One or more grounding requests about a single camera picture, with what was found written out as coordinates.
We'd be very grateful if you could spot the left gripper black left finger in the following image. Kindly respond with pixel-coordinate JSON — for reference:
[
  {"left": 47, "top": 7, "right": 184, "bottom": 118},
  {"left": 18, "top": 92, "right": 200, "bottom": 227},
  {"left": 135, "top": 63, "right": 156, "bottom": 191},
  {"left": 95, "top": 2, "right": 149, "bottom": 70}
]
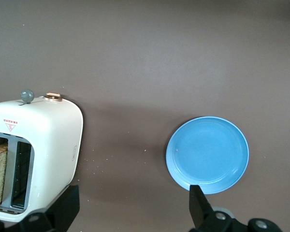
[{"left": 0, "top": 185, "right": 80, "bottom": 232}]

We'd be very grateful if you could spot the blue plate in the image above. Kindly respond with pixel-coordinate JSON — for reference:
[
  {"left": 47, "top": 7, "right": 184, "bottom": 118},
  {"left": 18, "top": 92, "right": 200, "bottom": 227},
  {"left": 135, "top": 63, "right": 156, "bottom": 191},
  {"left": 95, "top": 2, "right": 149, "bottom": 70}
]
[{"left": 165, "top": 116, "right": 250, "bottom": 195}]

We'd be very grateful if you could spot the cream white toaster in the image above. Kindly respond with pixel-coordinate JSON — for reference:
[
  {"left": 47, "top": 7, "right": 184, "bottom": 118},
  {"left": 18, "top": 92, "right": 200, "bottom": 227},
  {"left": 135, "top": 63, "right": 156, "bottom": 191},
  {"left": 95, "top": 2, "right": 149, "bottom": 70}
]
[{"left": 0, "top": 88, "right": 84, "bottom": 223}]

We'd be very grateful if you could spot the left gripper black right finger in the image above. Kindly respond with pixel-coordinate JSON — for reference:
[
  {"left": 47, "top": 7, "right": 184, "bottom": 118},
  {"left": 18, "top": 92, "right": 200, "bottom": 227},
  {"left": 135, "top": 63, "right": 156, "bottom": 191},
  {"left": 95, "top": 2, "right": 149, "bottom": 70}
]
[{"left": 189, "top": 185, "right": 282, "bottom": 232}]

